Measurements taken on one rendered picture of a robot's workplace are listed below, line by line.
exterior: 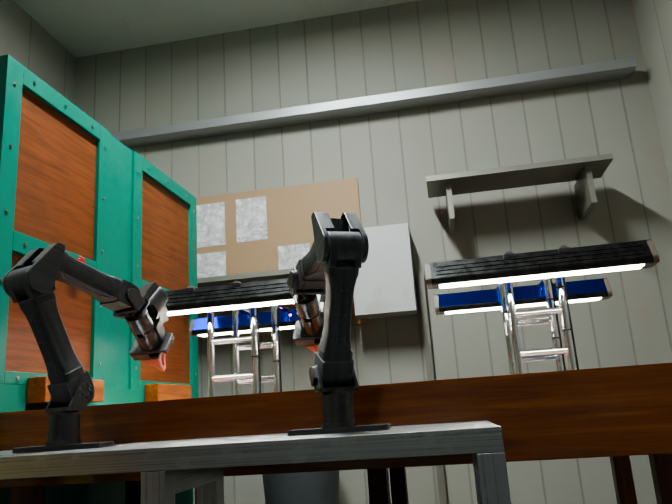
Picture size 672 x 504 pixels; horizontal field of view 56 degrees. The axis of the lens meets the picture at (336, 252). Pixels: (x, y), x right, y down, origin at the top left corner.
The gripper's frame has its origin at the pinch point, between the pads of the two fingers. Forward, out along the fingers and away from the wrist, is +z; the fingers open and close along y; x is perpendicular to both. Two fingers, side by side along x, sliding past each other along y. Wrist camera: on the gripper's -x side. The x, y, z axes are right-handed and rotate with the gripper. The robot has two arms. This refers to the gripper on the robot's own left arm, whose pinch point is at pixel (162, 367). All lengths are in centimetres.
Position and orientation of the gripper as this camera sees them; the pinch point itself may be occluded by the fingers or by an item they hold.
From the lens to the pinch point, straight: 178.1
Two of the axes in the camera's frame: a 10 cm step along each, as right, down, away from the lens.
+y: -9.8, 1.1, 1.7
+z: 1.9, 8.0, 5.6
